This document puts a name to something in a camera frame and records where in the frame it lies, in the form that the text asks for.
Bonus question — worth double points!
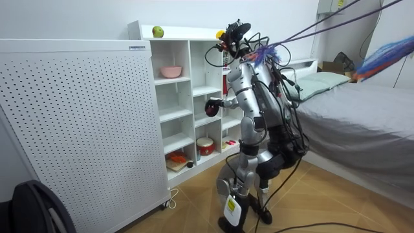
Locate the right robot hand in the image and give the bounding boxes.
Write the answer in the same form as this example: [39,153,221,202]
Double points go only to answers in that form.
[204,98,225,115]

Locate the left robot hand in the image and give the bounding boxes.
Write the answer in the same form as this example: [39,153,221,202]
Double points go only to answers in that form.
[223,193,243,227]

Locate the white shelf unit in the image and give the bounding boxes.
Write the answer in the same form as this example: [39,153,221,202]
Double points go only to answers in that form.
[127,20,247,189]

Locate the red pot with white lid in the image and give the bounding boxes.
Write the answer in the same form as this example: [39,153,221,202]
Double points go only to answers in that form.
[196,137,216,157]

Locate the robot body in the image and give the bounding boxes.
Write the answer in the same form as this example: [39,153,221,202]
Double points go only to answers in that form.
[204,18,310,162]

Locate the pink bowl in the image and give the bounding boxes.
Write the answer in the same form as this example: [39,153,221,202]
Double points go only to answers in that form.
[160,65,183,79]

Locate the robot legs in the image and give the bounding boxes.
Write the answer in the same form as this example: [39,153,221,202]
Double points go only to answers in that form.
[215,147,307,233]

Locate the orange red soft toy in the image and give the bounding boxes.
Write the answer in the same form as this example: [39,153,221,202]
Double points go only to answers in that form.
[167,151,188,164]

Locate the wooden cutting board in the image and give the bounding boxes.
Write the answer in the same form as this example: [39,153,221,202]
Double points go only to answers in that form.
[166,157,192,173]

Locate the green apple soft toy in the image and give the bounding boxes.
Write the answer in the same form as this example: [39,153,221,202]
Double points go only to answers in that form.
[151,25,165,39]

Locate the pale green pillow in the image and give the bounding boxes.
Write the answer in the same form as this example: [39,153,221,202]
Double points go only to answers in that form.
[305,71,352,90]
[286,78,328,103]

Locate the cardboard box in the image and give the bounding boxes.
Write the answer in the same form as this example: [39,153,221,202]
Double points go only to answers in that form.
[318,60,354,82]

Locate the white perforated cabinet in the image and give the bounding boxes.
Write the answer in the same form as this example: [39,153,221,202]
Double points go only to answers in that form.
[0,38,172,233]

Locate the black bag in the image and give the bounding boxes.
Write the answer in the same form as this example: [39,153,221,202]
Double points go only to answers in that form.
[332,51,356,72]

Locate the grey bed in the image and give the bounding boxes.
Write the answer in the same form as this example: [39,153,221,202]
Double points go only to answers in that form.
[281,58,414,210]

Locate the black chair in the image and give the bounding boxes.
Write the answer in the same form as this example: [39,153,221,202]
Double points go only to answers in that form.
[0,179,78,233]

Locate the black floor cable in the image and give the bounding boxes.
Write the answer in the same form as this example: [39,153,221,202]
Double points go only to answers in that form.
[254,157,304,233]
[272,221,386,233]

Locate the white power cable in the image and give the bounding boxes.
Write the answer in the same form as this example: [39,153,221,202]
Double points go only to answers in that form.
[166,188,180,210]

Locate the grey wall box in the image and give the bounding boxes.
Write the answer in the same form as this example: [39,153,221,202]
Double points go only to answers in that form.
[316,0,347,16]

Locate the black wall cable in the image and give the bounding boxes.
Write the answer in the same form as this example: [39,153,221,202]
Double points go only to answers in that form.
[359,0,385,60]

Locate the cable bundle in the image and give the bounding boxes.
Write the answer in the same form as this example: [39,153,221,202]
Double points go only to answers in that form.
[248,0,414,82]

